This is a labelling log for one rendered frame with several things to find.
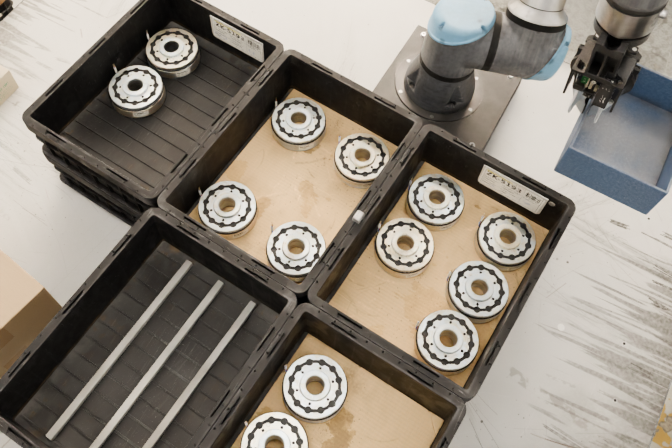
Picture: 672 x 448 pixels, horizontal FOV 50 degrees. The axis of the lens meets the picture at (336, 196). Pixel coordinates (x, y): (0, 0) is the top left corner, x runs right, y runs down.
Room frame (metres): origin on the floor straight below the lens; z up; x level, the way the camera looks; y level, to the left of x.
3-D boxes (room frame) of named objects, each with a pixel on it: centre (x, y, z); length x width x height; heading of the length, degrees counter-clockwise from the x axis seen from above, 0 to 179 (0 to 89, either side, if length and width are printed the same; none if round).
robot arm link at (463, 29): (0.96, -0.21, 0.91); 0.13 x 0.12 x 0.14; 85
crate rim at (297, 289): (0.63, 0.08, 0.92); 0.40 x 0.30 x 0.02; 152
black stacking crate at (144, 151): (0.77, 0.34, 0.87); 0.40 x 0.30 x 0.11; 152
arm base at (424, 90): (0.95, -0.20, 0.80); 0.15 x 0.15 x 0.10
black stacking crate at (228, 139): (0.63, 0.08, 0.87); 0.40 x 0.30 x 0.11; 152
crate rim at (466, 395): (0.49, -0.19, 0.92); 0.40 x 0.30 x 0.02; 152
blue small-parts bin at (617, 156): (0.63, -0.44, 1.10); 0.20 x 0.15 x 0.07; 156
